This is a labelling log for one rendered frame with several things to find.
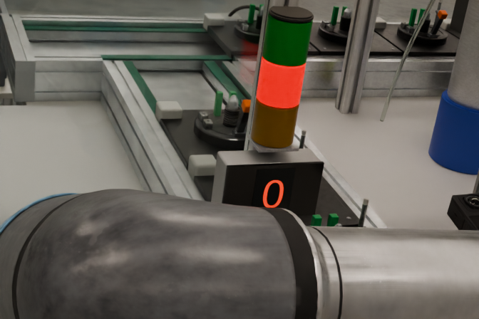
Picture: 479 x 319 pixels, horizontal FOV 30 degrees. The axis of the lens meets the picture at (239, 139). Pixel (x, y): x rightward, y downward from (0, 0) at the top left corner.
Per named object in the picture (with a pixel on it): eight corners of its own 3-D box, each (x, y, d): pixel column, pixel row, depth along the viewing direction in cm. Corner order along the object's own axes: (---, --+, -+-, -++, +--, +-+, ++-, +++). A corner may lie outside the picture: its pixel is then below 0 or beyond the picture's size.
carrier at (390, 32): (479, 59, 247) (490, 16, 242) (403, 59, 239) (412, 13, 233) (435, 30, 267) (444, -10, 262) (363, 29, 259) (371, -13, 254)
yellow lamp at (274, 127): (299, 147, 103) (306, 109, 101) (259, 149, 101) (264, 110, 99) (284, 129, 107) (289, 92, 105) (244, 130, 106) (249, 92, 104)
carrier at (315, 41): (400, 59, 238) (410, 13, 233) (319, 58, 230) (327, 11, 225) (361, 29, 259) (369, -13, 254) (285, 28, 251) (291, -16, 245)
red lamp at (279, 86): (306, 107, 101) (313, 68, 99) (264, 108, 99) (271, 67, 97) (289, 91, 105) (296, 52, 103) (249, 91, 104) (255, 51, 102)
